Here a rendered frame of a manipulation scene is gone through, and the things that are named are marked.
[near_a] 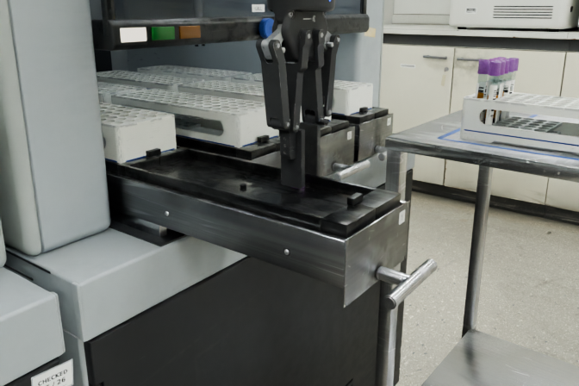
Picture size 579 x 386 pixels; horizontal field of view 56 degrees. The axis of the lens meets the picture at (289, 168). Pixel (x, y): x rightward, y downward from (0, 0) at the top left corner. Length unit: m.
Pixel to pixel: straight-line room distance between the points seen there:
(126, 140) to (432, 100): 2.41
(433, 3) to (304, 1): 3.09
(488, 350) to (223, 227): 0.88
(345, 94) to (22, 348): 0.68
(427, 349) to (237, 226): 1.30
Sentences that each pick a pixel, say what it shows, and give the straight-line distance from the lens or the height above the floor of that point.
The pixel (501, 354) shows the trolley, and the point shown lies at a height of 0.28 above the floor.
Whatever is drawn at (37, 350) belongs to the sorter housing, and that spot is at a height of 0.69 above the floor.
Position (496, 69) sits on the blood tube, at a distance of 0.84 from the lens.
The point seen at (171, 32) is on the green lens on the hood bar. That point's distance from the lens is 0.73.
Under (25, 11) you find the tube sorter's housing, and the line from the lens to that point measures 0.65.
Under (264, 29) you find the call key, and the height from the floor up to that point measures 0.98.
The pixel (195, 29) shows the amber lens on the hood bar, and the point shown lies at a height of 0.98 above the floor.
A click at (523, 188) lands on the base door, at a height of 0.15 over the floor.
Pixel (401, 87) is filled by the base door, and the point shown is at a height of 0.59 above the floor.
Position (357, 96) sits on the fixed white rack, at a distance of 1.06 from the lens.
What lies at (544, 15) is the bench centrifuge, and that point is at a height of 0.97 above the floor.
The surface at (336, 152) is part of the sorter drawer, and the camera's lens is 0.95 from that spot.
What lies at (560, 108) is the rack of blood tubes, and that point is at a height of 0.88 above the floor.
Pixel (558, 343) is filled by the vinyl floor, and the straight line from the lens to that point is 1.99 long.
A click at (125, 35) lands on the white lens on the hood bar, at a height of 0.98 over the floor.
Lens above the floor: 1.01
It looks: 16 degrees down
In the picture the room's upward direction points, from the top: straight up
